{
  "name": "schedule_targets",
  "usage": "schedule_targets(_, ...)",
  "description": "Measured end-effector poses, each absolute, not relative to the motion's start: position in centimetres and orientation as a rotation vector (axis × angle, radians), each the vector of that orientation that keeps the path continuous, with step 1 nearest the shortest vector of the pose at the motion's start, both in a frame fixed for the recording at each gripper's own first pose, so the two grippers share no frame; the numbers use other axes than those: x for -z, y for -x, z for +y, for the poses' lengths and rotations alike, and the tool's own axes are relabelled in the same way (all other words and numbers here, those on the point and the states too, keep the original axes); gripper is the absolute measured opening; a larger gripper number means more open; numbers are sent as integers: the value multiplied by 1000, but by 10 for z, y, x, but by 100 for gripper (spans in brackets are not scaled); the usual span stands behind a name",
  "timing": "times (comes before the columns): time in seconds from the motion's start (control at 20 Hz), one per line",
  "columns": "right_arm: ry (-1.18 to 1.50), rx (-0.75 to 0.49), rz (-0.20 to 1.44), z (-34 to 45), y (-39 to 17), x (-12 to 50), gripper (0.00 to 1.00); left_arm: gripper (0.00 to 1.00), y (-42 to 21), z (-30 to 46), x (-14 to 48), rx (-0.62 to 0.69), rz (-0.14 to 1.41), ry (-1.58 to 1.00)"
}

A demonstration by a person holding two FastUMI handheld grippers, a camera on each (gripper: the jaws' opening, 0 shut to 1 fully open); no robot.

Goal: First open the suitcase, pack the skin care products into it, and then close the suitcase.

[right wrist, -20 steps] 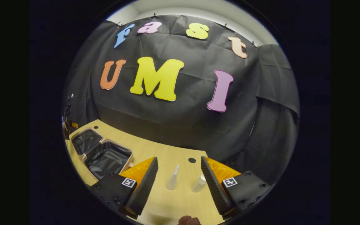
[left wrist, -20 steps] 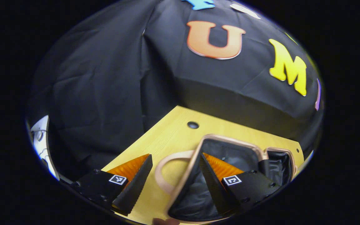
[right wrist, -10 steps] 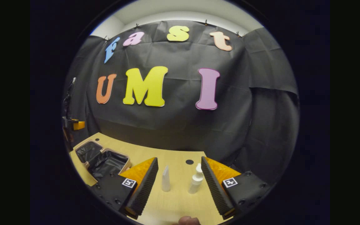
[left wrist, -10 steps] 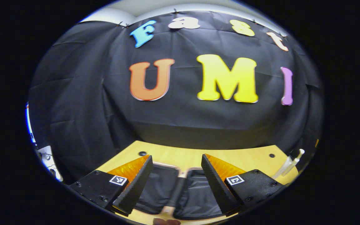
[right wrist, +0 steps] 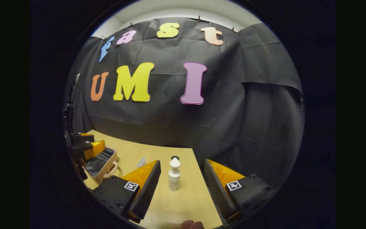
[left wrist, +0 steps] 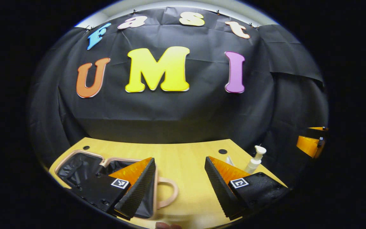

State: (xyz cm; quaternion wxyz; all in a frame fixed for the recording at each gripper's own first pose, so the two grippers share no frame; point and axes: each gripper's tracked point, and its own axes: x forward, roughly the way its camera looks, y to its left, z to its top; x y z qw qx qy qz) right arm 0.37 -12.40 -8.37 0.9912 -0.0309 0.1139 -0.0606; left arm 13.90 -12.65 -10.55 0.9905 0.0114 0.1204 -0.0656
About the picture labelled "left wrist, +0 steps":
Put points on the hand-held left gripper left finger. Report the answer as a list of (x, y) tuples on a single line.
[(138, 187)]

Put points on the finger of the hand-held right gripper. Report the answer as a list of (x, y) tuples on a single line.
[(318, 128), (308, 145)]

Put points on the white pump bottle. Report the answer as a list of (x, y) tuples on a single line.
[(253, 163)]

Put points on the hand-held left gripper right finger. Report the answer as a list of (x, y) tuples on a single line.
[(219, 187)]

